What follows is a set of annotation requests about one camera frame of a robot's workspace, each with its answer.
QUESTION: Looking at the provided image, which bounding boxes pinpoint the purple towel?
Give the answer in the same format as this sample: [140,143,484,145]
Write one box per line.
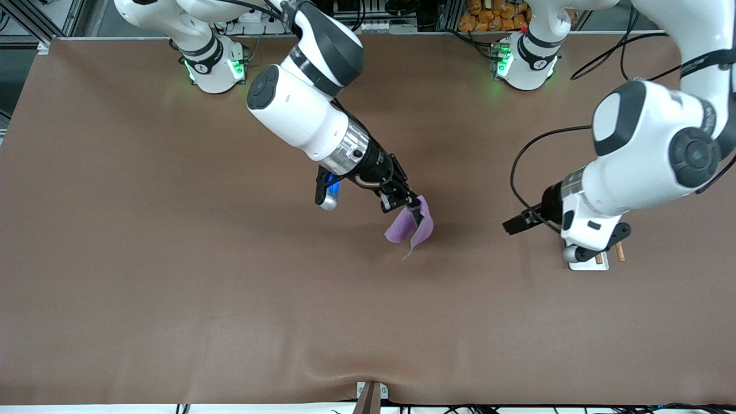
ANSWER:
[384,195,435,261]

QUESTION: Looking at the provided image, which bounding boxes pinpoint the white rack with wooden bars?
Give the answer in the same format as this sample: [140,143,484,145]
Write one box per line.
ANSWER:
[566,241,626,271]

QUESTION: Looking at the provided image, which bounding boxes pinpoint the black electronics unit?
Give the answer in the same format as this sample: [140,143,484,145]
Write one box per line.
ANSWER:
[356,0,420,21]

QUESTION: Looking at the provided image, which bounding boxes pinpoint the orange snack bags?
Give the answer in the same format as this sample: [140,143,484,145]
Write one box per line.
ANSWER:
[458,0,532,33]

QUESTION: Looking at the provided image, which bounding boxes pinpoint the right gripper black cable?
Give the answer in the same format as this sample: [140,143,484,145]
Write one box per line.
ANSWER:
[352,172,397,194]

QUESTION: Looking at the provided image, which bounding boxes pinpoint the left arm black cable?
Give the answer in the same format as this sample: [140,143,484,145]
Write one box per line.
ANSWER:
[510,5,699,233]

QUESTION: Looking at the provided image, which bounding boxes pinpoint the metal bracket with brown post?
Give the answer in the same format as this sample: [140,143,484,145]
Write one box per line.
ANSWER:
[352,381,389,414]

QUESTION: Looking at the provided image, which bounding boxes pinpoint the aluminium frame profile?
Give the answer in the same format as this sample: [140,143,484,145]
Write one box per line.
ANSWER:
[0,0,88,48]

